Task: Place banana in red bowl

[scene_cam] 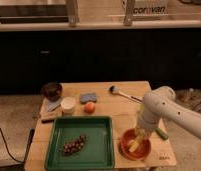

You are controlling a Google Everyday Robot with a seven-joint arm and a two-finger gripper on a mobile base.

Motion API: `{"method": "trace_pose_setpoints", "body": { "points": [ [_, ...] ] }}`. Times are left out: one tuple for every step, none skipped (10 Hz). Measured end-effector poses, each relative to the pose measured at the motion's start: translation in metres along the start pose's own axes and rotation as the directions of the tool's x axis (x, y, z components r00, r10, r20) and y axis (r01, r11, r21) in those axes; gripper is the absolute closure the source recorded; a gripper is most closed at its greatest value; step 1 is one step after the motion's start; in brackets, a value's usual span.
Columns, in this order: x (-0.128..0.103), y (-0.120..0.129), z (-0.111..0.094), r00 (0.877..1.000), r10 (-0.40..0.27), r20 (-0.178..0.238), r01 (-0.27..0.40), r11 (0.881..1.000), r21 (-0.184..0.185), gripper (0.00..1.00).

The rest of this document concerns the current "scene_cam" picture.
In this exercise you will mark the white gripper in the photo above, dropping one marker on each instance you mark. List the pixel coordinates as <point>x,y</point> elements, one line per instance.
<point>143,130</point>

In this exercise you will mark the yellow banana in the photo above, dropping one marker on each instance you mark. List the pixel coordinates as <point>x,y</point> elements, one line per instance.
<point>134,144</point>

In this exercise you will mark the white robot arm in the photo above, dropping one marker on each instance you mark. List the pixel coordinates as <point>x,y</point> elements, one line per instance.
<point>160,103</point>

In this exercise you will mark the red bowl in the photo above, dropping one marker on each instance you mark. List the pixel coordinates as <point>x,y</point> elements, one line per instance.
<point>142,151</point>

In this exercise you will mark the dark brown bowl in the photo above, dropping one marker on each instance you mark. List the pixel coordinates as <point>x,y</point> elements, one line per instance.
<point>52,91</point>

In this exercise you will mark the green cucumber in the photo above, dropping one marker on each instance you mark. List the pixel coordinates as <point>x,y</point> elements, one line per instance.
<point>162,134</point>

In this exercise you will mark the green tray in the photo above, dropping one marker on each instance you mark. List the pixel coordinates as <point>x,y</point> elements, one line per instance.
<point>97,153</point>

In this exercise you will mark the orange peach fruit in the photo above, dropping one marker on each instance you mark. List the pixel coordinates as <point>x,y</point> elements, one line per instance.
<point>89,107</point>

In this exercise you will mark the white cup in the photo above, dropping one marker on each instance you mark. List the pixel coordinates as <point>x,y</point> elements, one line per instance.
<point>68,105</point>

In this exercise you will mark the bunch of dark grapes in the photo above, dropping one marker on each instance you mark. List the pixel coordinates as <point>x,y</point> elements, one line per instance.
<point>74,146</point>

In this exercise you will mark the grey cloth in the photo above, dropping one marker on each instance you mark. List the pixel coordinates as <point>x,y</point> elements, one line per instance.
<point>52,105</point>

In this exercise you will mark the wooden block eraser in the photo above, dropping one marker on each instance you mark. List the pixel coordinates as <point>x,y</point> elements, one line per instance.
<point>50,116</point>

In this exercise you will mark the cardboard box with logo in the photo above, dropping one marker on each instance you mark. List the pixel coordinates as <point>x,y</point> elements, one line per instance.
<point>149,10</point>

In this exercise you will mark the metal frame post right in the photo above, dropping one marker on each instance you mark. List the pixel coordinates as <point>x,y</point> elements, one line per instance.
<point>129,12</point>

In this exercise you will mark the metal frame post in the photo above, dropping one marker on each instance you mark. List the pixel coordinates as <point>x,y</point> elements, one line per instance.
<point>129,12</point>
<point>72,12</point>

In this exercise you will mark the metal frame post left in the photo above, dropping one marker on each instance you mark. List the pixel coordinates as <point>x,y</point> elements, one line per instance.
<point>72,12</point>

